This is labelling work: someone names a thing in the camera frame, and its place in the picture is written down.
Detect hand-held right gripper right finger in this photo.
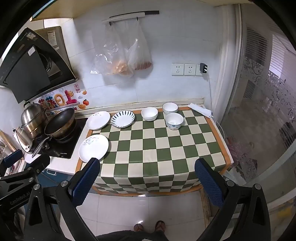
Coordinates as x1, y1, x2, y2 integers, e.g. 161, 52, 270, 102
194, 158, 271, 241

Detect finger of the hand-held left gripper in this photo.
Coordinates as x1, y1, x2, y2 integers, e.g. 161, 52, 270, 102
23, 153, 51, 178
0, 149, 24, 177

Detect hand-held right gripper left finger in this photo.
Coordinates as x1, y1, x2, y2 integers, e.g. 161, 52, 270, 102
23, 158, 101, 241

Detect white plate grey flower print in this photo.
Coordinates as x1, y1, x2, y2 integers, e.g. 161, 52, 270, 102
79, 134, 109, 163

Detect blue striped plate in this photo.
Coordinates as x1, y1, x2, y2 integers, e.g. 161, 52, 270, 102
110, 110, 136, 128

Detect white bowl dark rim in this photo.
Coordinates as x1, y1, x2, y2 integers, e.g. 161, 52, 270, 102
162, 102, 178, 115

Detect blue base cabinet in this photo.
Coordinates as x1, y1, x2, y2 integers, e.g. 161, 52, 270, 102
38, 168, 77, 188

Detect black induction cooktop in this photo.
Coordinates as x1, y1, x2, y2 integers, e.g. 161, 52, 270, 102
30, 118, 89, 159

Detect stainless steel pot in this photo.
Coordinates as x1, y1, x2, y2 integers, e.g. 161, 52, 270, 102
20, 103, 48, 139

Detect black frying pan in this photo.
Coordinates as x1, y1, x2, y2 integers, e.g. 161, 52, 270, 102
31, 108, 76, 158

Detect white plate small leaf print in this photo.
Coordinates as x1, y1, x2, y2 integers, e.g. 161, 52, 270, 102
86, 111, 111, 130

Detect green white checkered tablecloth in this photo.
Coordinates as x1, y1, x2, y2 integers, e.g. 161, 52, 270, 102
75, 107, 233, 194

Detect white bowl blue print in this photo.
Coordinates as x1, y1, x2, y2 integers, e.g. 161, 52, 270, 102
166, 113, 184, 130

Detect person's dark clothing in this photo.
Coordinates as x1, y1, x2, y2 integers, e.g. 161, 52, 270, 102
96, 230, 169, 241

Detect folded white cloth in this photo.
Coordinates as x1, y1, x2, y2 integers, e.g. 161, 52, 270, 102
188, 103, 213, 118

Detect black range hood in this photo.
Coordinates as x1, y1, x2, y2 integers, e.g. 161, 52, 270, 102
0, 26, 78, 104

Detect plain white bowl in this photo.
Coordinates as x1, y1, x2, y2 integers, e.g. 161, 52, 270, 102
141, 107, 159, 121

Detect patterned glass sliding door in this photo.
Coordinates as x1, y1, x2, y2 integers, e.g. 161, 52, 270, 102
220, 3, 296, 209

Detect plastic bag orange contents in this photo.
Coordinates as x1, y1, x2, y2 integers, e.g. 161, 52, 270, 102
91, 23, 134, 77

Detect plastic bag red contents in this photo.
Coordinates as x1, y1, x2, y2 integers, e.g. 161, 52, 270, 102
126, 21, 152, 71

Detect colourful wall sticker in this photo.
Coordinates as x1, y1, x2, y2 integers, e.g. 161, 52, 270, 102
32, 89, 88, 116

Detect white charger cable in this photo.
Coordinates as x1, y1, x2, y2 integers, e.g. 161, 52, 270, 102
205, 73, 226, 139

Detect wall hook rail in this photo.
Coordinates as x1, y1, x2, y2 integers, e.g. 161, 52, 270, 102
102, 10, 160, 25

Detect beige wall cabinet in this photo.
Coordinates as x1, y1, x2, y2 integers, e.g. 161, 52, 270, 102
31, 0, 238, 22

